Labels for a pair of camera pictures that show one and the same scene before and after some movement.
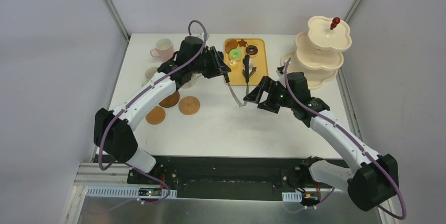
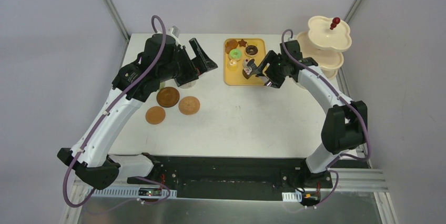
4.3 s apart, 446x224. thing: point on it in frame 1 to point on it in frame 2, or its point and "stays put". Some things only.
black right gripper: [266, 95] to [268, 70]
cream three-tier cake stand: [318, 52] stays put
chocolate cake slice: [251, 71] stays put
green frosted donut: [235, 54] stays put
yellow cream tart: [233, 63] stays put
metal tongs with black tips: [246, 70] to [255, 70]
